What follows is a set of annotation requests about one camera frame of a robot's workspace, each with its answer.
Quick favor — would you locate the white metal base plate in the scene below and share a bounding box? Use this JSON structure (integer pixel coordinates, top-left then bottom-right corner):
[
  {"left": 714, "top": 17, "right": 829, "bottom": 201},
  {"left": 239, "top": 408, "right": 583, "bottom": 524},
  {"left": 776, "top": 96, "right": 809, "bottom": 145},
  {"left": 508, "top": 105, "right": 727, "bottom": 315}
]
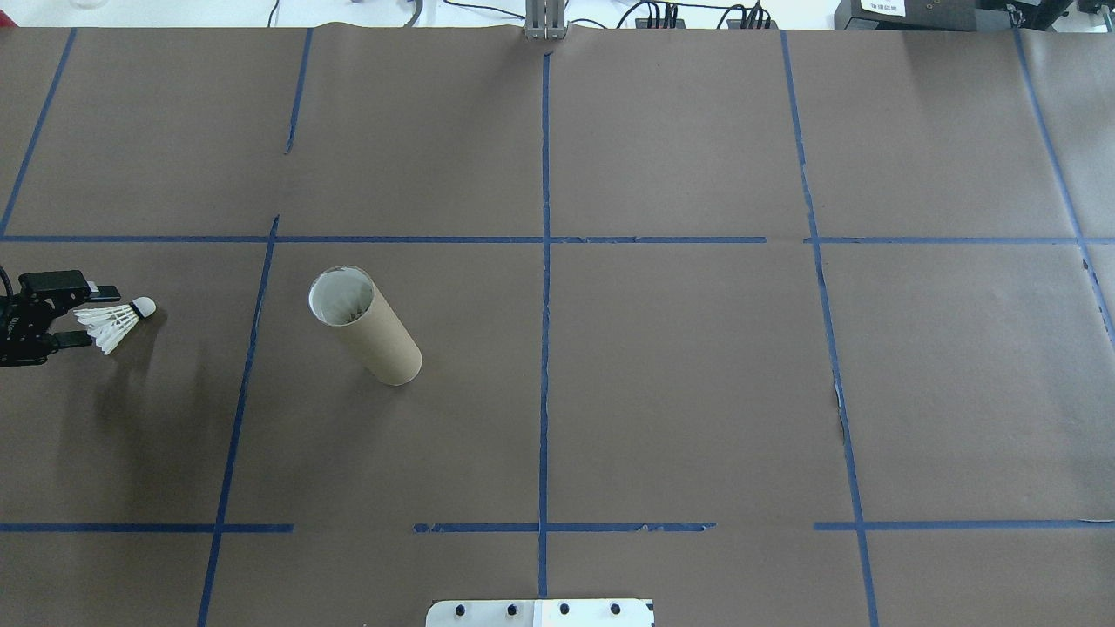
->
[
  {"left": 535, "top": 599, "right": 656, "bottom": 627},
  {"left": 426, "top": 600, "right": 537, "bottom": 627}
]

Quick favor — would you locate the black plug connector block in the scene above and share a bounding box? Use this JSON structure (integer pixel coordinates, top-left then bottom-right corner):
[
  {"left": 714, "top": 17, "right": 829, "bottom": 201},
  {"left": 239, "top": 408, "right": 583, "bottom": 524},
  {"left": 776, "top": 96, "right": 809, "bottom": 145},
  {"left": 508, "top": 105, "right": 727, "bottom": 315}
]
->
[
  {"left": 718, "top": 2, "right": 777, "bottom": 30},
  {"left": 617, "top": 2, "right": 681, "bottom": 30}
]

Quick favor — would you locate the brown cardboard tube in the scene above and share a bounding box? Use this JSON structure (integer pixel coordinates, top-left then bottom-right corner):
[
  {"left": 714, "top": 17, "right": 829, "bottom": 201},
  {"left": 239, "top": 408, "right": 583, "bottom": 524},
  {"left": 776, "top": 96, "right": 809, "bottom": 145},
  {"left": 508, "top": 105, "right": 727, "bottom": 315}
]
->
[{"left": 308, "top": 266, "right": 423, "bottom": 387}]

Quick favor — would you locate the black device housing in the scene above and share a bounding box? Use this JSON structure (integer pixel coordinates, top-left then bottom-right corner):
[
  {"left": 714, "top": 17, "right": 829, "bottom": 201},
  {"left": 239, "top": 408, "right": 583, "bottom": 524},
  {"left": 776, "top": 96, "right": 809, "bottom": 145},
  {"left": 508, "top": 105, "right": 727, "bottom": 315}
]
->
[{"left": 976, "top": 0, "right": 1078, "bottom": 32}]

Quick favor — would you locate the black box with white label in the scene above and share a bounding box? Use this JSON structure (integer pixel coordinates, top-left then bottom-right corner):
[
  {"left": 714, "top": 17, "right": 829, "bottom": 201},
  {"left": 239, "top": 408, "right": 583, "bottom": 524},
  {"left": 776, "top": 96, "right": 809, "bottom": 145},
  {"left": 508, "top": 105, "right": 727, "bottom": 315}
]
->
[{"left": 834, "top": 0, "right": 987, "bottom": 32}]

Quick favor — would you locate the white feather shuttlecock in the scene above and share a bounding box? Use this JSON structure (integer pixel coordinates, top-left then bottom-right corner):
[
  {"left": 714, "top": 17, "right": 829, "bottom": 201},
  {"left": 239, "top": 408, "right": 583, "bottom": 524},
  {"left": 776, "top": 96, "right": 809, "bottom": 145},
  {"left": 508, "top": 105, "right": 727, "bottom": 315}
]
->
[
  {"left": 74, "top": 297, "right": 158, "bottom": 356},
  {"left": 314, "top": 272, "right": 374, "bottom": 323}
]

